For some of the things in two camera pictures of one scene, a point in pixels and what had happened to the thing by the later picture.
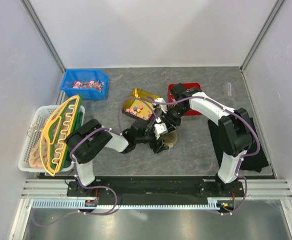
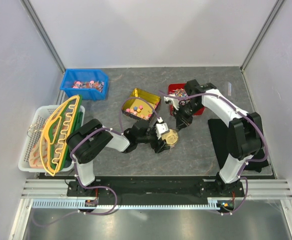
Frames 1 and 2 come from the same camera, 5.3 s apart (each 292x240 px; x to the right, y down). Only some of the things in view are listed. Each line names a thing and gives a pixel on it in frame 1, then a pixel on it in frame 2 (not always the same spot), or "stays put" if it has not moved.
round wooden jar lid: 170,139 stays put
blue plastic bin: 91,84 stays put
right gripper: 172,125 to 182,121
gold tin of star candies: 139,104 stays put
